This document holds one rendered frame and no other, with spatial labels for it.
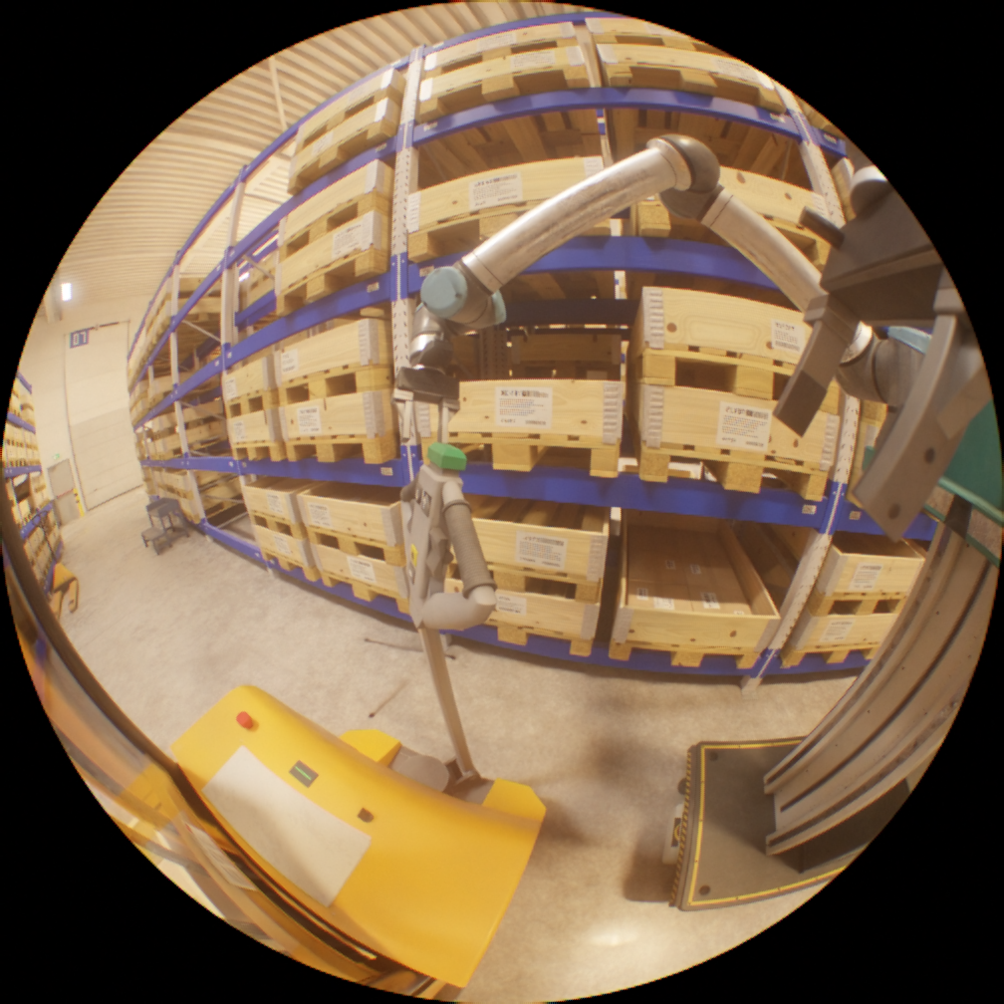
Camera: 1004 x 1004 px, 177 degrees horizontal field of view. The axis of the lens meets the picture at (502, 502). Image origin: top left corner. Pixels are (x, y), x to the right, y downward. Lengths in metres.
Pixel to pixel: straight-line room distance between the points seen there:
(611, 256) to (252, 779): 1.75
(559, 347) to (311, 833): 2.61
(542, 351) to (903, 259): 2.37
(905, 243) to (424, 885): 0.77
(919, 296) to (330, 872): 0.85
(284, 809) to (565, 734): 1.32
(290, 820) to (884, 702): 1.33
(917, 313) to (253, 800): 0.98
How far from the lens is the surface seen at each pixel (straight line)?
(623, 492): 1.26
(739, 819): 1.42
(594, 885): 1.55
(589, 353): 2.40
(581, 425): 1.15
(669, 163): 0.68
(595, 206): 0.61
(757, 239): 0.82
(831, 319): 0.26
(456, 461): 0.47
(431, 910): 0.64
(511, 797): 1.23
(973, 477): 0.87
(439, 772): 1.18
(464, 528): 0.40
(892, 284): 0.21
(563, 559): 1.32
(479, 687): 1.88
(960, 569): 0.96
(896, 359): 0.85
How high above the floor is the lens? 1.52
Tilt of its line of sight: 21 degrees down
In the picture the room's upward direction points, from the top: 2 degrees counter-clockwise
